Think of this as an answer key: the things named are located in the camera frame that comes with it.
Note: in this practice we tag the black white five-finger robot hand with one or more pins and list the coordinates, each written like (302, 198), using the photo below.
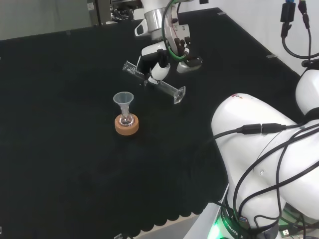
(162, 71)

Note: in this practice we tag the clear glass graduated cylinder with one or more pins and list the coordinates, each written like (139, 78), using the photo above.
(172, 89)

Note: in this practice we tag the clear plastic funnel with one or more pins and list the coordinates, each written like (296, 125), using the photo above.
(123, 98)

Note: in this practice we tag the small round-bottom glass flask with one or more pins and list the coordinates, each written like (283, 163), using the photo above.
(125, 120)

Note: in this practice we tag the clear cloth clip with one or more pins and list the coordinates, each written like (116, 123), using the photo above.
(117, 236)
(270, 56)
(221, 13)

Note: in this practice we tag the black bench cloth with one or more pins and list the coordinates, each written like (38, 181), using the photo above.
(74, 149)

